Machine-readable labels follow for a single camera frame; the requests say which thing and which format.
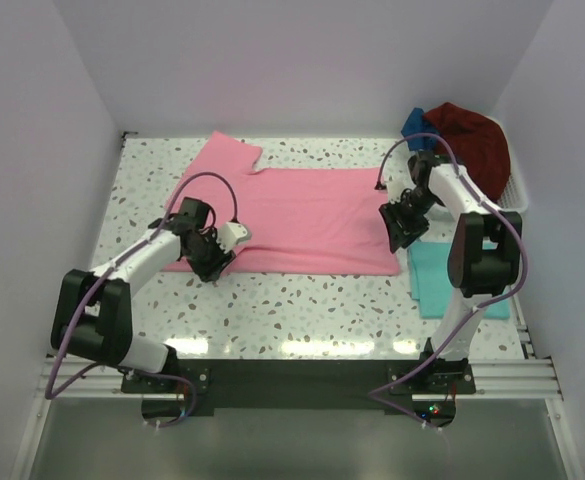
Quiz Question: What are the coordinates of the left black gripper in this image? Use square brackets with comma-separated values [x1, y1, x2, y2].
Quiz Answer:
[185, 229, 236, 283]

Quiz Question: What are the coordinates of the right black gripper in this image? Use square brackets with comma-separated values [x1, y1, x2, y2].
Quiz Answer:
[380, 188, 439, 253]

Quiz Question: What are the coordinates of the pink t shirt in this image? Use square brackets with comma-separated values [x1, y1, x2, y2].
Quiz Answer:
[167, 132, 400, 276]

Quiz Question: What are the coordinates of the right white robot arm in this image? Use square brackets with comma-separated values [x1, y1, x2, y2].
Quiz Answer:
[375, 151, 527, 393]

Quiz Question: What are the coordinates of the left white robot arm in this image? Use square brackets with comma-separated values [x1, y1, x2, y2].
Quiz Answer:
[50, 198, 251, 392]

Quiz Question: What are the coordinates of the folded teal t shirt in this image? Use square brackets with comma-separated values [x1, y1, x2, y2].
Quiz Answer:
[406, 241, 512, 320]

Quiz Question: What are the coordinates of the blue t shirt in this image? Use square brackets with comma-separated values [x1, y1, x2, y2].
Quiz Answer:
[401, 108, 439, 151]

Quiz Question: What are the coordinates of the dark red t shirt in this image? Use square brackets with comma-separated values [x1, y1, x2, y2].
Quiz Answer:
[423, 102, 511, 202]

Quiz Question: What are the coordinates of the white plastic laundry basket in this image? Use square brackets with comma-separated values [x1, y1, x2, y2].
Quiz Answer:
[489, 115, 529, 216]

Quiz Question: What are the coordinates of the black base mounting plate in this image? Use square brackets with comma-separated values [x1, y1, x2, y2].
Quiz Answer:
[121, 359, 477, 425]

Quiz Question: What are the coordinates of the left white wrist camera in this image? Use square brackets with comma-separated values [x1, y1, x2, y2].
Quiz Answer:
[217, 221, 252, 251]

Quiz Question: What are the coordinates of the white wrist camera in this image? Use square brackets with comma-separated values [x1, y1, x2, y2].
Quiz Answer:
[217, 221, 252, 251]
[375, 180, 412, 204]

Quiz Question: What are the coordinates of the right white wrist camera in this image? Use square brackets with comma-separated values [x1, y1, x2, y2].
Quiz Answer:
[375, 180, 412, 204]

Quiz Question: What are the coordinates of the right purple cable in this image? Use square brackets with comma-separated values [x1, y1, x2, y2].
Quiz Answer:
[368, 132, 528, 416]

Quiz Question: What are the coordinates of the purple cable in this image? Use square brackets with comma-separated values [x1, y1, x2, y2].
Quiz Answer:
[368, 132, 528, 416]
[44, 171, 241, 429]

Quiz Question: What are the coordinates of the aluminium frame rail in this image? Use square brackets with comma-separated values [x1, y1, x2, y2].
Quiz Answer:
[35, 355, 566, 400]

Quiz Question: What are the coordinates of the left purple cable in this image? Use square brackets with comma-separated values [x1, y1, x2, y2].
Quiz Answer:
[44, 171, 241, 429]

